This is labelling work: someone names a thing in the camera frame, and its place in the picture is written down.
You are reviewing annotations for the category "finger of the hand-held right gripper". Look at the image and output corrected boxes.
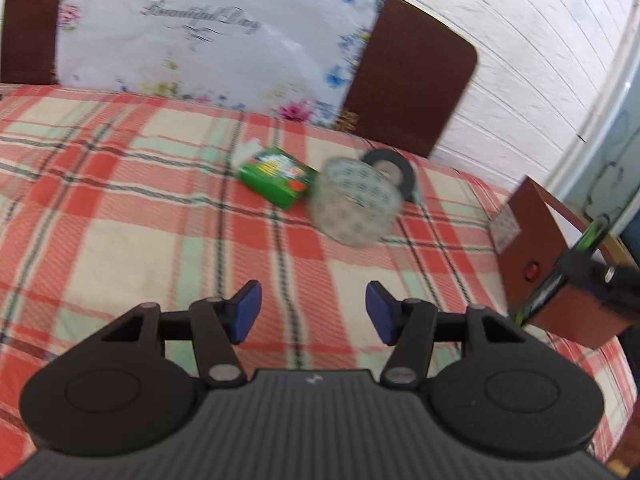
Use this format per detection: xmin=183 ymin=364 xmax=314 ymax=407
xmin=514 ymin=260 xmax=571 ymax=327
xmin=570 ymin=214 xmax=612 ymax=261

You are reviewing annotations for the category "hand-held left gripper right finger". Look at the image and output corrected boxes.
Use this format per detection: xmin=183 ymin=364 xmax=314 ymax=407
xmin=365 ymin=281 xmax=527 ymax=389

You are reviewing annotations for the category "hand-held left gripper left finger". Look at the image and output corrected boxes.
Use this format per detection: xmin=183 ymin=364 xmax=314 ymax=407
xmin=101 ymin=280 xmax=264 ymax=389

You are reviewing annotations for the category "brown cardboard box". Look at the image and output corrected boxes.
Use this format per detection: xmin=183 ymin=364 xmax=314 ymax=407
xmin=489 ymin=175 xmax=632 ymax=351

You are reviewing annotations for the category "tan wooden object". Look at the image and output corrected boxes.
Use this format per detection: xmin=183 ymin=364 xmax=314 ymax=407
xmin=597 ymin=235 xmax=634 ymax=269

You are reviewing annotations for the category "light blue door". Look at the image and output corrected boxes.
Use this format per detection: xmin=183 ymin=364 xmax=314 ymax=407
xmin=565 ymin=105 xmax=640 ymax=241

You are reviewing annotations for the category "clear tape roll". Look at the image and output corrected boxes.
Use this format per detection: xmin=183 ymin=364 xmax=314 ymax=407
xmin=307 ymin=156 xmax=402 ymax=247

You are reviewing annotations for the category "green tissue pack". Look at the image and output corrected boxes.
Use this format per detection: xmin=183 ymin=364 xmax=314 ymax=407
xmin=231 ymin=139 xmax=317 ymax=212

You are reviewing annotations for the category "black tape roll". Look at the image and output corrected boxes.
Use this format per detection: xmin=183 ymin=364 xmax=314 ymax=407
xmin=361 ymin=149 xmax=420 ymax=204

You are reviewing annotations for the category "plaid blanket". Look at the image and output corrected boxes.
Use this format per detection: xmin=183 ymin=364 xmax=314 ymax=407
xmin=0 ymin=82 xmax=637 ymax=463

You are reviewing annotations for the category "brown chair right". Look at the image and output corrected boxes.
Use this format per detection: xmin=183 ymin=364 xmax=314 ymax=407
xmin=0 ymin=0 xmax=479 ymax=159

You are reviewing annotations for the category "floral pillow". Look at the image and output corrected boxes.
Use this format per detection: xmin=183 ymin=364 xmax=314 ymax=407
xmin=52 ymin=0 xmax=389 ymax=129

